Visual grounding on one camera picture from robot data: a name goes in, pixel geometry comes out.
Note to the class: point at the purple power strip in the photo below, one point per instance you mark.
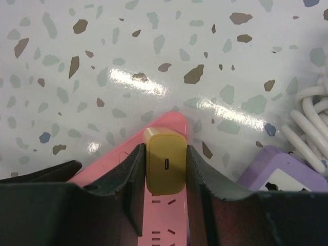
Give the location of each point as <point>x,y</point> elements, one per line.
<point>274,170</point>

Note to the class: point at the yellow plug adapter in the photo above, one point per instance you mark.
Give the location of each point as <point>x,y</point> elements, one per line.
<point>166,153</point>

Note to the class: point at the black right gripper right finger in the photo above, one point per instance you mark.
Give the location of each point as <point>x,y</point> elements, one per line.
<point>216,211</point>

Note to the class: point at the pink triangular power strip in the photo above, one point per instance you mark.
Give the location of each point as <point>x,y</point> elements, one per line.
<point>165,217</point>

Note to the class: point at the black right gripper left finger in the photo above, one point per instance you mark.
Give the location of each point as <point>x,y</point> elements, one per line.
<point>127,177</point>

